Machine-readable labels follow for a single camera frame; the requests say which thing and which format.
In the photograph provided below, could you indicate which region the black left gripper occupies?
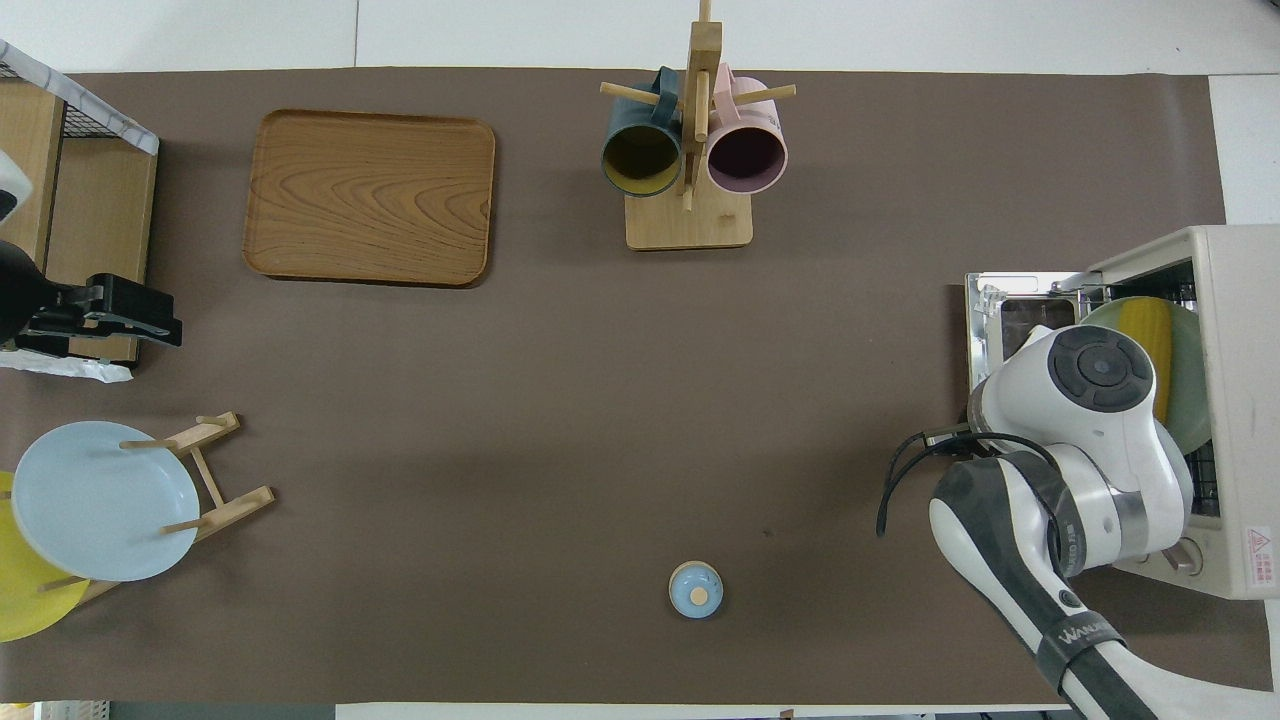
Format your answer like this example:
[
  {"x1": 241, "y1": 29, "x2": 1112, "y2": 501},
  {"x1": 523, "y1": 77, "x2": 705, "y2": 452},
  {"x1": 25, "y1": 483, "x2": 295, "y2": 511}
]
[{"x1": 0, "y1": 240, "x2": 184, "y2": 361}]

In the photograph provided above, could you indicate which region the yellow corn cob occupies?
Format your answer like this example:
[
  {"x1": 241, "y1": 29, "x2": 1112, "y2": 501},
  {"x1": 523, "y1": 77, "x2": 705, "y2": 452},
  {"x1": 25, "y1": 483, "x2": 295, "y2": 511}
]
[{"x1": 1120, "y1": 297, "x2": 1173, "y2": 421}]

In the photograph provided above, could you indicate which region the mint green plate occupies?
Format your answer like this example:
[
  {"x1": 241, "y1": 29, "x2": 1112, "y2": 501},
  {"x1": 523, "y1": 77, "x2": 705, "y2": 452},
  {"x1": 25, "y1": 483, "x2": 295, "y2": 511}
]
[{"x1": 1080, "y1": 296, "x2": 1213, "y2": 456}]

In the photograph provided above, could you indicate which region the cream toaster oven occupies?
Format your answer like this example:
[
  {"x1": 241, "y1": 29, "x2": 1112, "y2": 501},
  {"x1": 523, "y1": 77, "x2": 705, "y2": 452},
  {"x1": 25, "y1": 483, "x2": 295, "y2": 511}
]
[{"x1": 965, "y1": 225, "x2": 1280, "y2": 601}]

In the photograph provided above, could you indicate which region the wooden two-step shelf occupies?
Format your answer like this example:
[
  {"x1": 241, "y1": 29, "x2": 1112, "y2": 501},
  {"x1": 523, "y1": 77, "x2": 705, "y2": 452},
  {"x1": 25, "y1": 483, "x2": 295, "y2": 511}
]
[{"x1": 0, "y1": 80, "x2": 159, "y2": 363}]

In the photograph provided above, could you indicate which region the light blue plate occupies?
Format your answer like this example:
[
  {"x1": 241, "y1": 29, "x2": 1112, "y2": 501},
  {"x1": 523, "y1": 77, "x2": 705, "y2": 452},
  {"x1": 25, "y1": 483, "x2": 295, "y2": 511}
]
[{"x1": 11, "y1": 421, "x2": 201, "y2": 583}]

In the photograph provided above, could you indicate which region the wooden plate rack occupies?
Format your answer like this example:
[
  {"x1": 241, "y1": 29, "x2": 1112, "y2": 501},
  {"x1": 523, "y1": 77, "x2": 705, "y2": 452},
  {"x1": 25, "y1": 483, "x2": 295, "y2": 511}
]
[{"x1": 40, "y1": 410, "x2": 276, "y2": 606}]

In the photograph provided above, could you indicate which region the brown wooden tray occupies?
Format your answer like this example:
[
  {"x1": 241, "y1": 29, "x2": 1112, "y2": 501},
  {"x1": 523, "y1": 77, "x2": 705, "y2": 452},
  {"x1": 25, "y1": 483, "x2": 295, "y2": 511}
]
[{"x1": 242, "y1": 108, "x2": 497, "y2": 285}]

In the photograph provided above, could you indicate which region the yellow plate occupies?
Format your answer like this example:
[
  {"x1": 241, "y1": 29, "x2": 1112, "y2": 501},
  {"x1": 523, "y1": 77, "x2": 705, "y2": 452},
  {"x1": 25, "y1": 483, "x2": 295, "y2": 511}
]
[{"x1": 0, "y1": 470, "x2": 91, "y2": 643}]

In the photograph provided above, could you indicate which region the brown table mat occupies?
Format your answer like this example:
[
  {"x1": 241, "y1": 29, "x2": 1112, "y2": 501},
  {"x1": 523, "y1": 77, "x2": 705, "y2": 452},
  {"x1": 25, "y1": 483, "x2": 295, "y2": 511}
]
[{"x1": 0, "y1": 68, "x2": 1228, "y2": 706}]

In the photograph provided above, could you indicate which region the dark blue mug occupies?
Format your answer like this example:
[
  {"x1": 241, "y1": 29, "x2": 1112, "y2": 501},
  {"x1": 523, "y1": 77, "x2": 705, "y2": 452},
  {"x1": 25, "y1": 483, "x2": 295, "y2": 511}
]
[{"x1": 600, "y1": 66, "x2": 684, "y2": 198}]

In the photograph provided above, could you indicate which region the wooden mug rack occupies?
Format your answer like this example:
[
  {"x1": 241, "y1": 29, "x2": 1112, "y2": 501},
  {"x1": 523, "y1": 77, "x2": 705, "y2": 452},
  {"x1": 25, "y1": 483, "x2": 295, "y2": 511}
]
[{"x1": 600, "y1": 0, "x2": 798, "y2": 251}]

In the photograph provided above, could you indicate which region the small blue bell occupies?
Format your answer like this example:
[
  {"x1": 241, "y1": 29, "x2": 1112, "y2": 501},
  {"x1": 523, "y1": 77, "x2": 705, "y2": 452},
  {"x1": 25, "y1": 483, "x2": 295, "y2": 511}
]
[{"x1": 668, "y1": 561, "x2": 725, "y2": 620}]

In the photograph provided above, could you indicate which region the pink mug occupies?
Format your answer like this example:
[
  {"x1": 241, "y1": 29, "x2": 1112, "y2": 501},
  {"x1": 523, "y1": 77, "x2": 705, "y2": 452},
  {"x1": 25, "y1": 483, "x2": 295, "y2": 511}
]
[{"x1": 706, "y1": 62, "x2": 790, "y2": 196}]

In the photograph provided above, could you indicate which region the wire and wood shelf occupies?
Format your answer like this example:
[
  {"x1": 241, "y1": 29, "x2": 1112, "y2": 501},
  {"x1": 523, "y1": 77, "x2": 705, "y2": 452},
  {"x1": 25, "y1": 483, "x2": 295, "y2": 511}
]
[{"x1": 0, "y1": 38, "x2": 161, "y2": 384}]

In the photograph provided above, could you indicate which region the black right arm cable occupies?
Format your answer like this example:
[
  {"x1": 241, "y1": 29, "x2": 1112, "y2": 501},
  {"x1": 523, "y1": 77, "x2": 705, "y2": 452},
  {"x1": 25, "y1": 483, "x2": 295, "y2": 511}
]
[{"x1": 877, "y1": 430, "x2": 1061, "y2": 541}]

